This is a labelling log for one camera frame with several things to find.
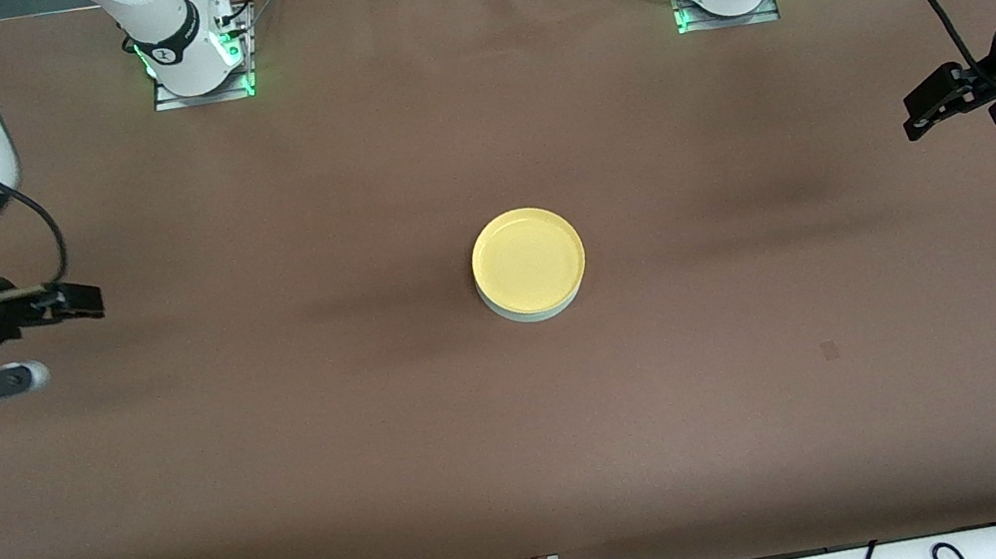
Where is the yellow round plate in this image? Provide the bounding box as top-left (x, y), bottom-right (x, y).
top-left (463, 199), bottom-right (593, 318)

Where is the pale green round plate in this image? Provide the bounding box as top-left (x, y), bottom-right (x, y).
top-left (474, 260), bottom-right (594, 331)

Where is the brown table mat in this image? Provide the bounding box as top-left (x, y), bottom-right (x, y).
top-left (0, 0), bottom-right (996, 559)

